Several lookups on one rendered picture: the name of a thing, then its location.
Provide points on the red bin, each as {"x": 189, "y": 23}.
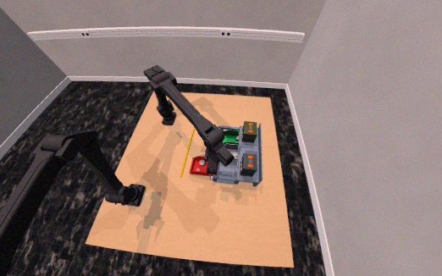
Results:
{"x": 195, "y": 164}

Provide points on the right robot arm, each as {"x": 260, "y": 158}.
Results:
{"x": 21, "y": 207}

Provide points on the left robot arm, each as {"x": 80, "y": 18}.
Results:
{"x": 161, "y": 83}

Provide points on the dark grey tool case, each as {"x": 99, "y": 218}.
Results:
{"x": 248, "y": 164}

